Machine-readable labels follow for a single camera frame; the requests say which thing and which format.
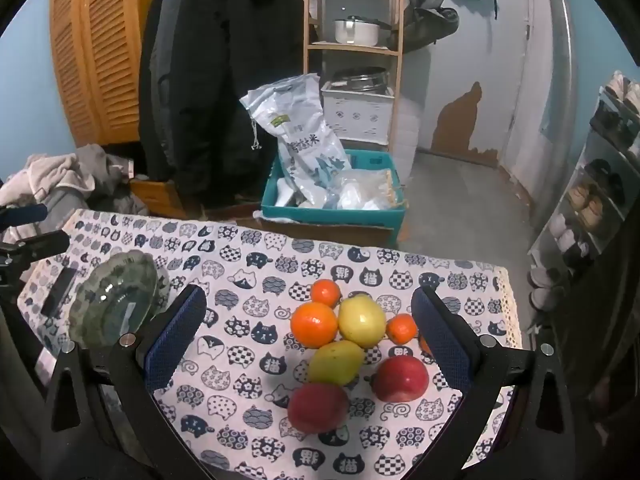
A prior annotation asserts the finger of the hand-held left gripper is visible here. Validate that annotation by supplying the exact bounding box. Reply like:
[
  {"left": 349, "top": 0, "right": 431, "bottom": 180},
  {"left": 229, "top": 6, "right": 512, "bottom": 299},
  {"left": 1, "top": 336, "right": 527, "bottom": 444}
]
[
  {"left": 0, "top": 231, "right": 71, "bottom": 267},
  {"left": 0, "top": 203, "right": 49, "bottom": 229}
]

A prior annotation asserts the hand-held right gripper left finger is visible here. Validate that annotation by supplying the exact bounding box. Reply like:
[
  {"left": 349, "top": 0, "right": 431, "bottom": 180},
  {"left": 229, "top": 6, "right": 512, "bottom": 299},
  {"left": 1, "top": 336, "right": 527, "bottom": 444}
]
[{"left": 40, "top": 284, "right": 221, "bottom": 480}]

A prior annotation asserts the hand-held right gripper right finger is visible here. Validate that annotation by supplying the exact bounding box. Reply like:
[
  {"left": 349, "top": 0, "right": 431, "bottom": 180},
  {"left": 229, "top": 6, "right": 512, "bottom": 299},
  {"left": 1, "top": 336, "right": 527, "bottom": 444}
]
[{"left": 410, "top": 286, "right": 596, "bottom": 480}]

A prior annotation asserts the red apple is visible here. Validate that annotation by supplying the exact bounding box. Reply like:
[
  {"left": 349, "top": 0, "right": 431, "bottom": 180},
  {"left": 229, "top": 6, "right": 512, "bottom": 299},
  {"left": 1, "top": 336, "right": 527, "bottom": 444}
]
[
  {"left": 372, "top": 355, "right": 430, "bottom": 403},
  {"left": 286, "top": 382, "right": 351, "bottom": 435}
]

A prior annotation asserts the green glass bowl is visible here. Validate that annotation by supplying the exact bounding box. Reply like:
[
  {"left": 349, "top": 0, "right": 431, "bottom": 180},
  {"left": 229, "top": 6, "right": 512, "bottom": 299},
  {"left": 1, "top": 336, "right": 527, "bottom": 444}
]
[{"left": 67, "top": 251, "right": 171, "bottom": 350}]

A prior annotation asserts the large yellow lemon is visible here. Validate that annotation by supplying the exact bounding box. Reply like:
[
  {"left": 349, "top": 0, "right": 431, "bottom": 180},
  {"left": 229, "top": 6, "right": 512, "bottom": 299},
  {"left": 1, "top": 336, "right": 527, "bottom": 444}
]
[{"left": 337, "top": 294, "right": 388, "bottom": 349}]

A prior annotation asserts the large orange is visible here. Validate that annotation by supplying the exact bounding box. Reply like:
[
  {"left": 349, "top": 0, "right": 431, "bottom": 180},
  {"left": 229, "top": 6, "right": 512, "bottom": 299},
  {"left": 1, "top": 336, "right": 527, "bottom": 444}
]
[{"left": 290, "top": 301, "right": 340, "bottom": 350}]

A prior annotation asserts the beige garment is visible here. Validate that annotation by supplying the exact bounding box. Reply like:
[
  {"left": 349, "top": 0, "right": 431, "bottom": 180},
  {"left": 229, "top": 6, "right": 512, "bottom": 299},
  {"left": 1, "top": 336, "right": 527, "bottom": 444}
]
[{"left": 0, "top": 152, "right": 91, "bottom": 246}]

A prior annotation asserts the black smartphone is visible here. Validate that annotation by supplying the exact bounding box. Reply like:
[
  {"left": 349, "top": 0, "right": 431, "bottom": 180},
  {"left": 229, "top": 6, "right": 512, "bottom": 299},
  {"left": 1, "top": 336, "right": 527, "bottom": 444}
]
[{"left": 40, "top": 266, "right": 79, "bottom": 318}]

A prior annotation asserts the cat-print tablecloth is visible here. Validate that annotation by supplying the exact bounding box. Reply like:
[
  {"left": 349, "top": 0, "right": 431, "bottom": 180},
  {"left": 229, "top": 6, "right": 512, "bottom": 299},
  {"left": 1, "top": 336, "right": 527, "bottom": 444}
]
[{"left": 17, "top": 209, "right": 523, "bottom": 480}]

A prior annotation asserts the grey garment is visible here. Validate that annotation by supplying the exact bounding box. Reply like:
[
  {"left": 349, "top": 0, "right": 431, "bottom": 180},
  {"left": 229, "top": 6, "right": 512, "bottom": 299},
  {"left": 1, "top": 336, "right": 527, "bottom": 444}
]
[{"left": 75, "top": 144, "right": 151, "bottom": 217}]

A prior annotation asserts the wooden drawer box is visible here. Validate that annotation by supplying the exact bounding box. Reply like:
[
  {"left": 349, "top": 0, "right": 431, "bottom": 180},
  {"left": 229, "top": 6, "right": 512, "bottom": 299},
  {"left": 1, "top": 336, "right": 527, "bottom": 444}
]
[{"left": 130, "top": 177, "right": 186, "bottom": 221}]

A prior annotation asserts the teal plastic crate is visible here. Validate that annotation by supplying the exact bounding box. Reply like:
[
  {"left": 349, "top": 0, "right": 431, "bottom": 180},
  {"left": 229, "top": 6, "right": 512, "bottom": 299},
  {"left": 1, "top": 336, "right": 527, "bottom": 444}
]
[{"left": 261, "top": 149, "right": 407, "bottom": 231}]

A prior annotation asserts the clear plastic bag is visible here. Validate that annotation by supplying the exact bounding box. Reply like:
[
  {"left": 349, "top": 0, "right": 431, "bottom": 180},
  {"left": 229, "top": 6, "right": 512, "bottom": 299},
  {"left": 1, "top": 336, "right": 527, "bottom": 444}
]
[{"left": 327, "top": 169, "right": 403, "bottom": 211}]

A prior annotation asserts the wooden louvered cabinet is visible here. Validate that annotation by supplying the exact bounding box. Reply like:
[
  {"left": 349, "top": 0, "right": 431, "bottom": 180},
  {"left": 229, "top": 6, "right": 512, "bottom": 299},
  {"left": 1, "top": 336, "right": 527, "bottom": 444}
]
[{"left": 49, "top": 0, "right": 191, "bottom": 148}]

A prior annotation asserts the black hanging coat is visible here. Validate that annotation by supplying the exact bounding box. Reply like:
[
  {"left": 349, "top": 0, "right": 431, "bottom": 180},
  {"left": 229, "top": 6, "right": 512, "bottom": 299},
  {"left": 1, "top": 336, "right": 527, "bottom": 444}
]
[{"left": 137, "top": 0, "right": 307, "bottom": 207}]

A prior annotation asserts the white rice bag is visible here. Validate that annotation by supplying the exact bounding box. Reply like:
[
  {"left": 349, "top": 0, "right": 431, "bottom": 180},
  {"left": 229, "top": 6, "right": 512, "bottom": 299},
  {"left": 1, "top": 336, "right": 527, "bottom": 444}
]
[{"left": 240, "top": 74, "right": 351, "bottom": 206}]

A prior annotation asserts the white plastic basket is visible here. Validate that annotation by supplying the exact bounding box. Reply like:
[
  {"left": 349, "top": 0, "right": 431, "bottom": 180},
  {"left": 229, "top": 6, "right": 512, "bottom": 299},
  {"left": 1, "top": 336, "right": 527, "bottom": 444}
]
[{"left": 321, "top": 81, "right": 396, "bottom": 146}]

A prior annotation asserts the steel pot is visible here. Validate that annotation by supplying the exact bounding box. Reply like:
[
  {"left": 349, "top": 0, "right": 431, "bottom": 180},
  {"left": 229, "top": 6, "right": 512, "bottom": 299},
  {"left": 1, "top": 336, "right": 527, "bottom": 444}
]
[{"left": 330, "top": 67, "right": 391, "bottom": 94}]

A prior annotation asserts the wooden shelf rack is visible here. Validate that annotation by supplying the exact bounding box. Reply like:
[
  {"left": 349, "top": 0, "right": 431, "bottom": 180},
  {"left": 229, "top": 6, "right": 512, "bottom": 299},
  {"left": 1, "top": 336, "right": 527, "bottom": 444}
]
[{"left": 303, "top": 0, "right": 406, "bottom": 152}]

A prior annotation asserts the white enamel pot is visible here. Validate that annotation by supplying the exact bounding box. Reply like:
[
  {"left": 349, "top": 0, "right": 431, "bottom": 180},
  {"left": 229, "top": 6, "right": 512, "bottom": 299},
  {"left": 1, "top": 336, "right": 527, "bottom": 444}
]
[{"left": 334, "top": 16, "right": 393, "bottom": 46}]

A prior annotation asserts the olive hanging bag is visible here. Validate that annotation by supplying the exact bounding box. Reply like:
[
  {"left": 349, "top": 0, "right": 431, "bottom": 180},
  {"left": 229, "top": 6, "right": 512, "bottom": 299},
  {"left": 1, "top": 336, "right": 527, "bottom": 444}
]
[{"left": 402, "top": 0, "right": 460, "bottom": 53}]

